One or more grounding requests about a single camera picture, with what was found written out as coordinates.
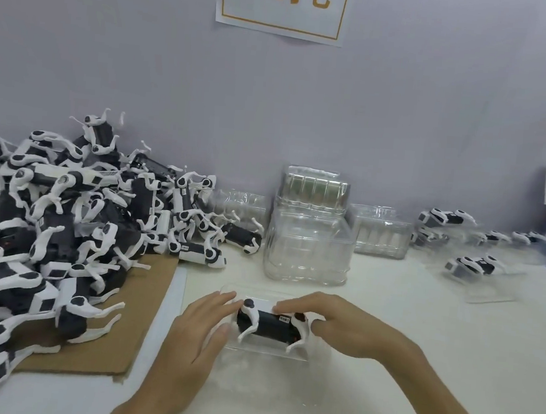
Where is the person's left hand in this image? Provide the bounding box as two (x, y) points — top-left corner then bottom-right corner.
(161, 286), (245, 379)

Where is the person's right hand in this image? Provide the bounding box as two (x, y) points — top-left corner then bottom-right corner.
(268, 288), (419, 370)

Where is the black white robot dog toy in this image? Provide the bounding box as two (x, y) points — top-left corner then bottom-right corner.
(233, 298), (318, 357)

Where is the clear plastic blister tray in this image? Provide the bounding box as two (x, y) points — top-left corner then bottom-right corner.
(215, 281), (339, 366)

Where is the person's right forearm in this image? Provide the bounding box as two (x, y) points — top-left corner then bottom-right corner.
(373, 335), (518, 414)

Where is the person's left forearm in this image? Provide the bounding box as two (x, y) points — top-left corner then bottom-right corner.
(105, 353), (215, 414)

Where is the brown cardboard sheet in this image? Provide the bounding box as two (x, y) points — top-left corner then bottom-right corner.
(12, 241), (182, 388)

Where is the tall stack of clear trays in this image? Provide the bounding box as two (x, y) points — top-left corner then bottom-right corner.
(261, 206), (359, 289)

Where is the stack of trays white inside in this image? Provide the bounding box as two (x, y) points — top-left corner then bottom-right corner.
(343, 203), (417, 261)

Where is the low stack of clear trays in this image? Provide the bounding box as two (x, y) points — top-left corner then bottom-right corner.
(204, 187), (275, 230)

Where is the packed robot dog in tray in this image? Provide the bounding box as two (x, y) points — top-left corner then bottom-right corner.
(508, 228), (546, 266)
(416, 205), (481, 234)
(440, 249), (528, 309)
(409, 224), (451, 252)
(474, 226), (515, 251)

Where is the stack of clear ribbed trays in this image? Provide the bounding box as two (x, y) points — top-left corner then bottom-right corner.
(275, 163), (356, 217)

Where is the pile of robot dog toys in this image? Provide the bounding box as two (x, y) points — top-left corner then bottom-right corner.
(0, 99), (275, 414)

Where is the white paper sign orange frame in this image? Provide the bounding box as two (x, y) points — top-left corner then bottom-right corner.
(214, 0), (352, 48)

